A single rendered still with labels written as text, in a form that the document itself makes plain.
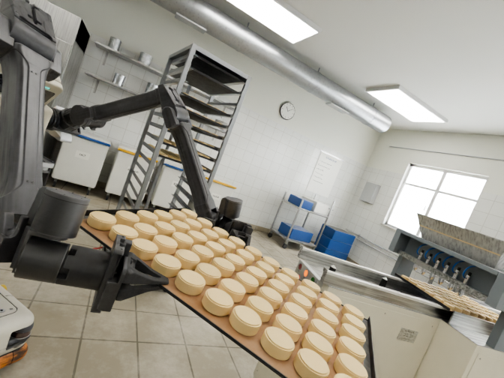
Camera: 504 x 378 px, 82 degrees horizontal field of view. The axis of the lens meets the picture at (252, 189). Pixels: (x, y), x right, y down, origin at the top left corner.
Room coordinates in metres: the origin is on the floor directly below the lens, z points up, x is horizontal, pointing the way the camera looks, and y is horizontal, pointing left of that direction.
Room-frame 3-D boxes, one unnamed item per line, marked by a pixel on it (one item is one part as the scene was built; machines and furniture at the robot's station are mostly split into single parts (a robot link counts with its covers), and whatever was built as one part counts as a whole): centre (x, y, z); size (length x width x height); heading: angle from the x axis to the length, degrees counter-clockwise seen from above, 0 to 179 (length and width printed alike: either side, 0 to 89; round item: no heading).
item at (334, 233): (5.91, -1.98, 0.50); 0.60 x 0.40 x 0.20; 119
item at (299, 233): (5.56, -1.10, 0.29); 0.56 x 0.38 x 0.20; 124
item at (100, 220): (0.55, 0.25, 1.02); 0.05 x 0.05 x 0.02
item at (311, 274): (1.44, -0.43, 0.77); 0.24 x 0.04 x 0.14; 15
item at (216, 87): (2.35, 0.68, 1.68); 0.60 x 0.40 x 0.02; 33
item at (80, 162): (3.98, 2.36, 0.39); 0.64 x 0.54 x 0.77; 29
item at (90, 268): (0.41, 0.18, 1.00); 0.07 x 0.07 x 0.10; 25
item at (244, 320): (0.44, -0.07, 0.99); 0.05 x 0.05 x 0.02
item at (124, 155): (4.26, 1.78, 0.39); 0.64 x 0.54 x 0.77; 27
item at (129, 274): (0.44, 0.12, 0.98); 0.09 x 0.07 x 0.07; 115
